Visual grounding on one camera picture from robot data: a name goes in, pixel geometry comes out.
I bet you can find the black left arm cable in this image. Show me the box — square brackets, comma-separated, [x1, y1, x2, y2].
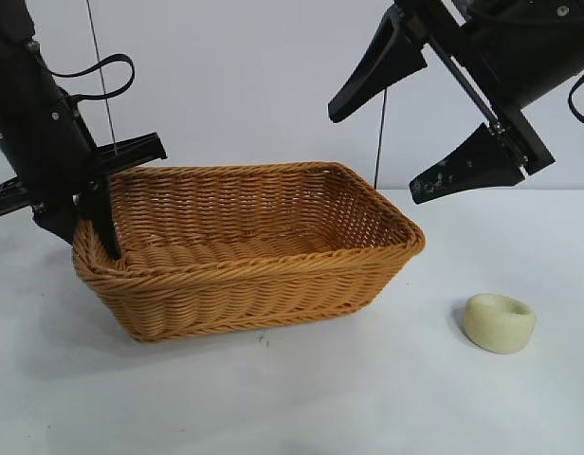
[49, 53, 136, 103]

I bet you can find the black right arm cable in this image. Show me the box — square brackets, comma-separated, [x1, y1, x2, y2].
[567, 65, 584, 127]

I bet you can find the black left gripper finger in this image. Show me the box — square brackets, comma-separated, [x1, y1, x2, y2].
[77, 177, 123, 262]
[32, 193, 81, 248]

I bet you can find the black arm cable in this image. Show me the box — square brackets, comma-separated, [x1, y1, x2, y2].
[567, 65, 584, 127]
[49, 53, 136, 103]

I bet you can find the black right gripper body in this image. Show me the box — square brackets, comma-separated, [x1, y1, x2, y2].
[391, 0, 584, 178]

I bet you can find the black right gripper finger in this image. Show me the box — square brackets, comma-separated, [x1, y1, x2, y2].
[408, 123, 528, 206]
[327, 4, 429, 125]

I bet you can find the pale yellow egg yolk pastry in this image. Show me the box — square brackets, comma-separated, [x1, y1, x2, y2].
[462, 292, 538, 355]

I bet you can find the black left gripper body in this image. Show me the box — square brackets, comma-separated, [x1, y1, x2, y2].
[0, 40, 169, 223]

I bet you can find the woven wicker rectangular basket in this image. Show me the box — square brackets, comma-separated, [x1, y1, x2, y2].
[72, 160, 428, 344]

